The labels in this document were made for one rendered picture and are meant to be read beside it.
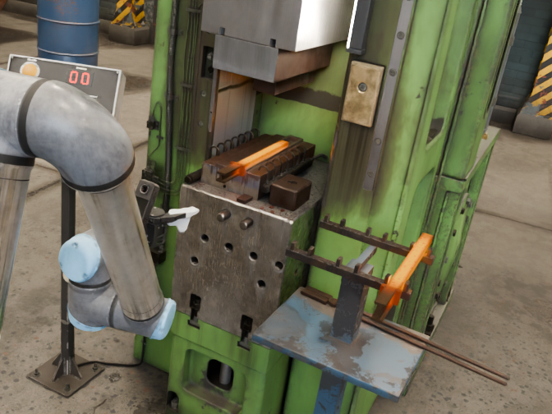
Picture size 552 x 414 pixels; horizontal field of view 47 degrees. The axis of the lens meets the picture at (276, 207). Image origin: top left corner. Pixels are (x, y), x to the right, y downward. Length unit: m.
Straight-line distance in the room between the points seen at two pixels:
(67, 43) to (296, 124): 4.31
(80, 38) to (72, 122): 5.47
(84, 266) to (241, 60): 0.77
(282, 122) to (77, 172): 1.45
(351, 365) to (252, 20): 0.94
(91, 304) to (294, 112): 1.17
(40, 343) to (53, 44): 4.08
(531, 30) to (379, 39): 5.85
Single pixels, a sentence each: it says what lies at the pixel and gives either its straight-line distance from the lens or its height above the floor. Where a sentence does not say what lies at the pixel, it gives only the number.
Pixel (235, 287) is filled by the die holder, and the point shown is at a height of 0.64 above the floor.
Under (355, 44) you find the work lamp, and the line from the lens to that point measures 1.77.
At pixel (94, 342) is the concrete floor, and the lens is 2.76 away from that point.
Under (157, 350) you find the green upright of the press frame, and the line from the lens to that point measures 2.57.
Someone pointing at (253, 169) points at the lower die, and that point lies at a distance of 1.89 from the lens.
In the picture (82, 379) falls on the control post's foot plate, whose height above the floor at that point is 0.01.
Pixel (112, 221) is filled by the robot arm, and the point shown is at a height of 1.19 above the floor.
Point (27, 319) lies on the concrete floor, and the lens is 2.92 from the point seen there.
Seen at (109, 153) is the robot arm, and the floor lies 1.33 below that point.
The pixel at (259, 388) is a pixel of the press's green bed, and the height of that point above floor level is 0.30.
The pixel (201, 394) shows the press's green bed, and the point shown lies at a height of 0.16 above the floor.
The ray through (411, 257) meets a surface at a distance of 1.57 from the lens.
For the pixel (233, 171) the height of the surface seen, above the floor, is 1.01.
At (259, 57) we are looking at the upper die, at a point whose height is 1.33.
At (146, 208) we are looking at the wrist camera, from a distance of 1.47.
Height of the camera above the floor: 1.66
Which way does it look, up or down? 24 degrees down
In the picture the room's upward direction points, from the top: 9 degrees clockwise
